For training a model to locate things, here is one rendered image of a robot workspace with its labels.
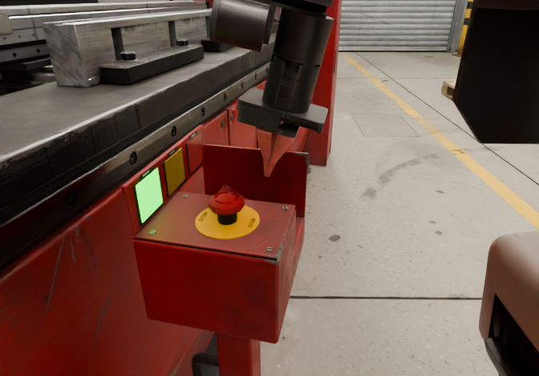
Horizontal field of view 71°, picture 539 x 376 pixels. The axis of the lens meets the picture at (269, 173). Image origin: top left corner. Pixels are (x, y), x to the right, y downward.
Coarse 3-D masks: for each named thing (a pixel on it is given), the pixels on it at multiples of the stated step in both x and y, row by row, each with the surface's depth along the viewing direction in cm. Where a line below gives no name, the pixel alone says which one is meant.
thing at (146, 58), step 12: (168, 48) 80; (180, 48) 80; (192, 48) 81; (120, 60) 65; (144, 60) 65; (156, 60) 68; (168, 60) 72; (180, 60) 76; (192, 60) 81; (108, 72) 61; (120, 72) 60; (132, 72) 61; (144, 72) 65; (156, 72) 68; (120, 84) 62
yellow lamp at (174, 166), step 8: (176, 152) 46; (168, 160) 44; (176, 160) 46; (168, 168) 45; (176, 168) 47; (168, 176) 45; (176, 176) 47; (184, 176) 49; (168, 184) 45; (176, 184) 47; (168, 192) 45
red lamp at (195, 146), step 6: (192, 138) 51; (198, 138) 52; (192, 144) 51; (198, 144) 53; (192, 150) 51; (198, 150) 53; (192, 156) 51; (198, 156) 53; (192, 162) 51; (198, 162) 53; (192, 168) 51
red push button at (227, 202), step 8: (224, 192) 42; (232, 192) 42; (216, 200) 40; (224, 200) 40; (232, 200) 40; (240, 200) 40; (216, 208) 39; (224, 208) 39; (232, 208) 39; (240, 208) 40; (224, 216) 41; (232, 216) 41; (224, 224) 41
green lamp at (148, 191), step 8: (152, 176) 41; (136, 184) 38; (144, 184) 40; (152, 184) 41; (136, 192) 39; (144, 192) 40; (152, 192) 41; (160, 192) 43; (144, 200) 40; (152, 200) 42; (160, 200) 43; (144, 208) 40; (152, 208) 42; (144, 216) 40
